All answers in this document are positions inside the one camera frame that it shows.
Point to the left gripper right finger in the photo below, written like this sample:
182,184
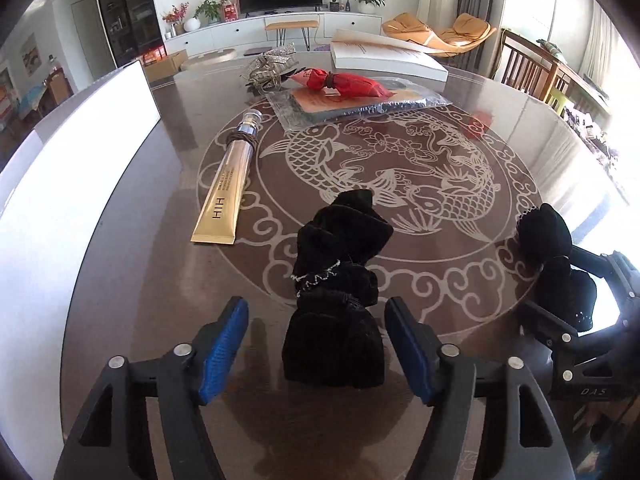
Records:
520,438

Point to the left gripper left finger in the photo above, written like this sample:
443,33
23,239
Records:
111,439

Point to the black velvet scrunchie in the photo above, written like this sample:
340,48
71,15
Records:
546,245

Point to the black velvet pouch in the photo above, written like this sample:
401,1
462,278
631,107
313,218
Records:
332,339

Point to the gold cosmetic tube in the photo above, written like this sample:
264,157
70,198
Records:
219,215

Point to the wooden phone case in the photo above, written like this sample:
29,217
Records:
302,108

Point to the silver foil packet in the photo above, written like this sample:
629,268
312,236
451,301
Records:
269,69

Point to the red fabric bundle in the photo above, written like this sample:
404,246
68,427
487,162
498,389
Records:
346,85

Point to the white organizer box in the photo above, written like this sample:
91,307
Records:
53,192

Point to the wooden chair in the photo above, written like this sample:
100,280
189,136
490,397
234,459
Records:
529,68

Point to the cardboard box on floor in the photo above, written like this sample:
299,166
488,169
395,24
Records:
166,67

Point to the dining table with chairs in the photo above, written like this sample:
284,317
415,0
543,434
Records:
39,100

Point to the white tv cabinet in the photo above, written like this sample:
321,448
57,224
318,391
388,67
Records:
249,33

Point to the wooden bench hairpin legs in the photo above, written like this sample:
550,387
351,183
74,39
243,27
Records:
282,28

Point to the red flower vase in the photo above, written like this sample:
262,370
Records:
175,18

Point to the white flat box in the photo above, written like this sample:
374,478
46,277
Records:
353,50

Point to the orange lounge chair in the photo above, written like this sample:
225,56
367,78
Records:
466,34

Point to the green potted plant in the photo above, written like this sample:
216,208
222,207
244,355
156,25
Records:
210,11

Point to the black display cabinet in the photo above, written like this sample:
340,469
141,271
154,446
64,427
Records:
130,27

